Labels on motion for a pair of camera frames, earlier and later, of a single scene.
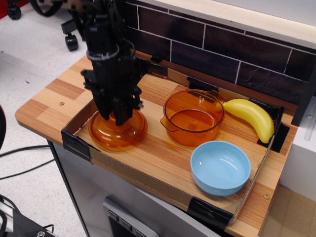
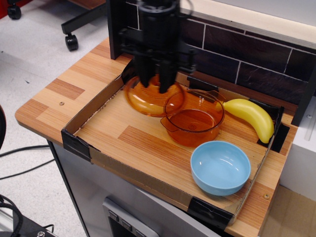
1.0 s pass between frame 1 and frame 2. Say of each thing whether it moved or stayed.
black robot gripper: moved
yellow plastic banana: stayed
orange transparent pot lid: moved
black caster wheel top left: stayed
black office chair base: stayed
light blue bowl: stayed
